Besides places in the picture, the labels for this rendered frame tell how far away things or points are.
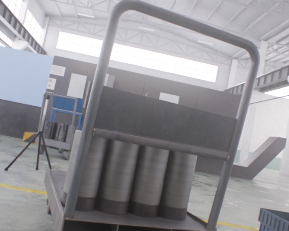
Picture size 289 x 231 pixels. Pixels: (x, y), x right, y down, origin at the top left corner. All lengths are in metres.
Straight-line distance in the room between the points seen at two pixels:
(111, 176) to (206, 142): 0.36
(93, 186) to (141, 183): 0.19
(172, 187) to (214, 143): 0.26
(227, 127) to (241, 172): 7.71
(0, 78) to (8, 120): 0.98
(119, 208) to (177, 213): 0.24
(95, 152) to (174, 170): 0.33
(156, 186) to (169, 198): 0.09
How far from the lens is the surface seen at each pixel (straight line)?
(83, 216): 1.10
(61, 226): 1.06
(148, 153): 1.20
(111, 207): 1.18
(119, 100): 0.99
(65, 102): 6.35
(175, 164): 1.26
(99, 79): 0.96
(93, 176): 1.15
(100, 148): 1.14
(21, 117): 7.75
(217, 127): 1.14
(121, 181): 1.17
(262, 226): 2.31
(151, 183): 1.21
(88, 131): 0.97
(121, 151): 1.16
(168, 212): 1.28
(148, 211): 1.23
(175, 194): 1.27
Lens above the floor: 0.55
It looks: 3 degrees up
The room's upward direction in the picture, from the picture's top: 11 degrees clockwise
